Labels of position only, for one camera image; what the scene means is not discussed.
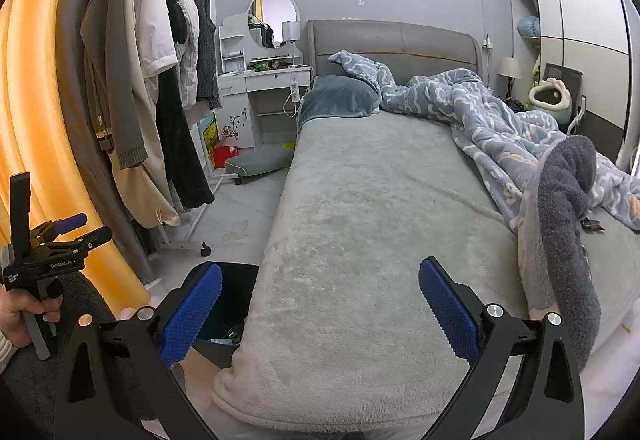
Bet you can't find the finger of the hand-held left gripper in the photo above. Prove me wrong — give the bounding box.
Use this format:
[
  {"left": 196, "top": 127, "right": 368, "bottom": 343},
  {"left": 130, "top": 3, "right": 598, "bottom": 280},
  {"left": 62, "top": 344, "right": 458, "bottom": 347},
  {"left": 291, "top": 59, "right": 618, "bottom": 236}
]
[
  {"left": 51, "top": 214, "right": 89, "bottom": 237},
  {"left": 74, "top": 227, "right": 114, "bottom": 254}
]

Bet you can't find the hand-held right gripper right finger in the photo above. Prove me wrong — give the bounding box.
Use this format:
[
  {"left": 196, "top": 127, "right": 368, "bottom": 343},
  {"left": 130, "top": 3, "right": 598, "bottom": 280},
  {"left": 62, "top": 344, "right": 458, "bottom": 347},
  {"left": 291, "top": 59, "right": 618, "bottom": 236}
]
[{"left": 419, "top": 257, "right": 585, "bottom": 440}]

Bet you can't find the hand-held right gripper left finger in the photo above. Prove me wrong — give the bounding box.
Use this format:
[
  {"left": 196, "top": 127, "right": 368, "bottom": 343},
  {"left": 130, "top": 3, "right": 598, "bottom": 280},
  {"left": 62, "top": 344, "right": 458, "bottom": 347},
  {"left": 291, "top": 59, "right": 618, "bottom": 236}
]
[{"left": 54, "top": 261, "right": 223, "bottom": 440}]

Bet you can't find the dark teal trash bin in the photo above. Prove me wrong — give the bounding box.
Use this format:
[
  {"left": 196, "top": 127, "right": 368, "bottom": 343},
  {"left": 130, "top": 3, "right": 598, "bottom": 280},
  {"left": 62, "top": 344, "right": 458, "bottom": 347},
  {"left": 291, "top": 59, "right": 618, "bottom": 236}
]
[{"left": 192, "top": 261, "right": 261, "bottom": 371}]

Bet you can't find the person's left forearm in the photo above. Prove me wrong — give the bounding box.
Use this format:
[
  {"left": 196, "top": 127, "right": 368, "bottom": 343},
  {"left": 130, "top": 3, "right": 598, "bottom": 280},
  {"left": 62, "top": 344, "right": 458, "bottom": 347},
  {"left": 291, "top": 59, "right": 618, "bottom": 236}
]
[{"left": 0, "top": 334, "right": 16, "bottom": 373}]

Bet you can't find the person's left hand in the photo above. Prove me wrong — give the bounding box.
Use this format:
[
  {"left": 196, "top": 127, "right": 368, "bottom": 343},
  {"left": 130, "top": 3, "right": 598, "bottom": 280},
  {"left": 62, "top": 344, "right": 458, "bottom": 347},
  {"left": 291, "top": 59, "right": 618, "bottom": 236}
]
[{"left": 0, "top": 288, "right": 65, "bottom": 350}]

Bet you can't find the white wheeled clothes rack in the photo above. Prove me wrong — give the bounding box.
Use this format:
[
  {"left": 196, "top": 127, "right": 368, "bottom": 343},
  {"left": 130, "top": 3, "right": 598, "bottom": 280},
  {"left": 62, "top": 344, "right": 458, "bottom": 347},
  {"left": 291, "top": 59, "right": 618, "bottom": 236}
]
[{"left": 92, "top": 0, "right": 213, "bottom": 257}]

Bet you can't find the cream long coat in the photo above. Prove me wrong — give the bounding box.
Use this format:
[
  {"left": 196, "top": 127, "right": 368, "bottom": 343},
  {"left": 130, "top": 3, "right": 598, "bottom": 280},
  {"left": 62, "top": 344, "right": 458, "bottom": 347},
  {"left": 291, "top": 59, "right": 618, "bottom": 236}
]
[{"left": 107, "top": 0, "right": 182, "bottom": 229}]

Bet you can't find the yellow curtain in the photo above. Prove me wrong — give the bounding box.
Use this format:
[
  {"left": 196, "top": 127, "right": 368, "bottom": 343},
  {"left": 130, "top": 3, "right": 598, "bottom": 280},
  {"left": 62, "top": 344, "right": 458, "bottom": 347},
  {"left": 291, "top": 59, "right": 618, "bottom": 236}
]
[{"left": 0, "top": 0, "right": 146, "bottom": 316}]

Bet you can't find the grey padded bed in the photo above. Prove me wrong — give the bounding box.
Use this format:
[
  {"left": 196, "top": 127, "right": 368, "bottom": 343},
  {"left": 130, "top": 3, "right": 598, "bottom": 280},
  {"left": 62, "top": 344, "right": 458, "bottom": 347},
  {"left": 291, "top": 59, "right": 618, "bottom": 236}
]
[{"left": 212, "top": 112, "right": 640, "bottom": 431}]

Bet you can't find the black long fuzzy garment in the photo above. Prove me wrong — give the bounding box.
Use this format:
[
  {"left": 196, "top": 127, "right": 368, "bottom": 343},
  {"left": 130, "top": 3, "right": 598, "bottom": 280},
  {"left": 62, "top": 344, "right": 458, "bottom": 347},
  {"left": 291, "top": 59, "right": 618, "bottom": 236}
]
[{"left": 132, "top": 0, "right": 216, "bottom": 211}]

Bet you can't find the red box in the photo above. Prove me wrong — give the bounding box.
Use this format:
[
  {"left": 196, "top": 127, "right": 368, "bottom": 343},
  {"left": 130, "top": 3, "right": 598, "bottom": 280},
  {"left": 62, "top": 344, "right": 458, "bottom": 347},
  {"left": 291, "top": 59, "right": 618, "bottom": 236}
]
[{"left": 212, "top": 146, "right": 241, "bottom": 168}]

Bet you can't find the yellow green painting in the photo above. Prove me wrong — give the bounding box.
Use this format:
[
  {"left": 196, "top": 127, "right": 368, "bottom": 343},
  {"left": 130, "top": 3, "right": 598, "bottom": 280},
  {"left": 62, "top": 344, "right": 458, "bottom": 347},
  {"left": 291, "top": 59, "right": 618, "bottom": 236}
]
[{"left": 199, "top": 112, "right": 221, "bottom": 169}]

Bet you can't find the grey-brown coat with knit cuffs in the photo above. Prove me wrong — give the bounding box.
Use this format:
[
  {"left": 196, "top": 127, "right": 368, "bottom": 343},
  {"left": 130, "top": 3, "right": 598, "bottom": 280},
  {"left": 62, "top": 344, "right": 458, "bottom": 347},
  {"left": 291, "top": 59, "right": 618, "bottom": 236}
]
[{"left": 80, "top": 0, "right": 151, "bottom": 171}]

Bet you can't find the white ribbed vest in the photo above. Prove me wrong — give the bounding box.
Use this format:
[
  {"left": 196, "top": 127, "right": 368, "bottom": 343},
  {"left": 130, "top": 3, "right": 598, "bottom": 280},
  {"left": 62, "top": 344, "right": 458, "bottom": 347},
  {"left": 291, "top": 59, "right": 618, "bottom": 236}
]
[{"left": 172, "top": 0, "right": 201, "bottom": 111}]

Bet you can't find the white dressing table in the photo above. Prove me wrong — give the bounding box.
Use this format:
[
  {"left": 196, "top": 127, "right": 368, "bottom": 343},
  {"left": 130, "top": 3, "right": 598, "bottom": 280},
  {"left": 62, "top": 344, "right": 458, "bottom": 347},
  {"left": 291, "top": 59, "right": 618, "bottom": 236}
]
[{"left": 217, "top": 12, "right": 313, "bottom": 151}]

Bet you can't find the blue cloud-print duvet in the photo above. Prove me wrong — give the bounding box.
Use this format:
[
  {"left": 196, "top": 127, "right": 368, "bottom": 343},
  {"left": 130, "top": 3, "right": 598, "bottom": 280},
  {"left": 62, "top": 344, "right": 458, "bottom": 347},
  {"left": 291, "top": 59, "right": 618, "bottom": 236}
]
[{"left": 327, "top": 50, "right": 640, "bottom": 373}]

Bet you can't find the white shirt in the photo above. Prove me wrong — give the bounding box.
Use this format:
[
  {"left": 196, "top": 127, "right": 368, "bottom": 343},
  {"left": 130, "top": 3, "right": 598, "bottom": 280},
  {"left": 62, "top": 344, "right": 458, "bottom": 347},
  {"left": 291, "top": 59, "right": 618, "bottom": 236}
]
[{"left": 135, "top": 0, "right": 179, "bottom": 77}]

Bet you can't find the dark grey knit vest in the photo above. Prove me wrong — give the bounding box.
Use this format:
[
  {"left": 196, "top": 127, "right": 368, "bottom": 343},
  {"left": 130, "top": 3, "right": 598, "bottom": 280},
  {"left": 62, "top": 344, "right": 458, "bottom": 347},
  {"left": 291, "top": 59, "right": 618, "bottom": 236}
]
[{"left": 187, "top": 0, "right": 224, "bottom": 111}]

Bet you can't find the blue-grey plush pillow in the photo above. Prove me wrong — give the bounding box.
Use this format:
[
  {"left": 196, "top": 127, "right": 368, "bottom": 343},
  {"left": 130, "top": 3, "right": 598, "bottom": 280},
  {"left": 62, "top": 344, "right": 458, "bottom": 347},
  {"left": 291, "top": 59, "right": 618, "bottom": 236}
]
[{"left": 298, "top": 74, "right": 382, "bottom": 126}]

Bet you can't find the white plush cat bed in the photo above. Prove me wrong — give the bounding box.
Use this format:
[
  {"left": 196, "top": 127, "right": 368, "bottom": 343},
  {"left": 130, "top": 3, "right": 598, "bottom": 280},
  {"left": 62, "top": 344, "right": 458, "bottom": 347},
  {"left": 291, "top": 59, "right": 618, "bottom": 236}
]
[{"left": 528, "top": 77, "right": 572, "bottom": 123}]

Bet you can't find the white shade bedside lamp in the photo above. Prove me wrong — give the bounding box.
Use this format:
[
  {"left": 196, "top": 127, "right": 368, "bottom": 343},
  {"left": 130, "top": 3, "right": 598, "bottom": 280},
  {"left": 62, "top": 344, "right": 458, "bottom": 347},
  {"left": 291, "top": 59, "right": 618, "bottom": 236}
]
[{"left": 497, "top": 56, "right": 522, "bottom": 98}]

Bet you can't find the black chair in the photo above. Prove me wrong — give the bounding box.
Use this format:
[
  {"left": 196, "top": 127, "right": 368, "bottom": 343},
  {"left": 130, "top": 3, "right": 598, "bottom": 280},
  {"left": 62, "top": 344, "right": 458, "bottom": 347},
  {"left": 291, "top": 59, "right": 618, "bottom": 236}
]
[{"left": 542, "top": 62, "right": 586, "bottom": 121}]

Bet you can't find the grey upholstered bed headboard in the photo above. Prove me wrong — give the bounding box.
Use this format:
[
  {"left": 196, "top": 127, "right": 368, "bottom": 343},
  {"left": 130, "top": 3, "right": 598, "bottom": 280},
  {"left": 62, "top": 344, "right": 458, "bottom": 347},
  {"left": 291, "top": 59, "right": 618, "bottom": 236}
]
[{"left": 306, "top": 19, "right": 482, "bottom": 93}]

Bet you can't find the round vanity mirror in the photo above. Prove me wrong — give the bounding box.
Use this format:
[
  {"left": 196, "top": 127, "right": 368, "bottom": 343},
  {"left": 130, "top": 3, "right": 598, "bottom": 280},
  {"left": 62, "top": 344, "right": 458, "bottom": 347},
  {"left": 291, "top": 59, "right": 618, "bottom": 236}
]
[{"left": 247, "top": 0, "right": 300, "bottom": 50}]

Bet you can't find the silver table lamp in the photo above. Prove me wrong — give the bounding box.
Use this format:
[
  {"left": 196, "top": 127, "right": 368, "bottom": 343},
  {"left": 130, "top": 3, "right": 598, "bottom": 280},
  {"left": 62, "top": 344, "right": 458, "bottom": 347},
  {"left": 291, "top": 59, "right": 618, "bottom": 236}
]
[{"left": 281, "top": 20, "right": 301, "bottom": 56}]

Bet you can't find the white and black wardrobe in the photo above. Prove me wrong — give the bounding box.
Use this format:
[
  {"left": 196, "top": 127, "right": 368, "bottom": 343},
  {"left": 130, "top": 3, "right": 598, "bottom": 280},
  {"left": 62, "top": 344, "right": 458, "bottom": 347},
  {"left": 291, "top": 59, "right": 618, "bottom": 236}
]
[{"left": 510, "top": 0, "right": 632, "bottom": 161}]

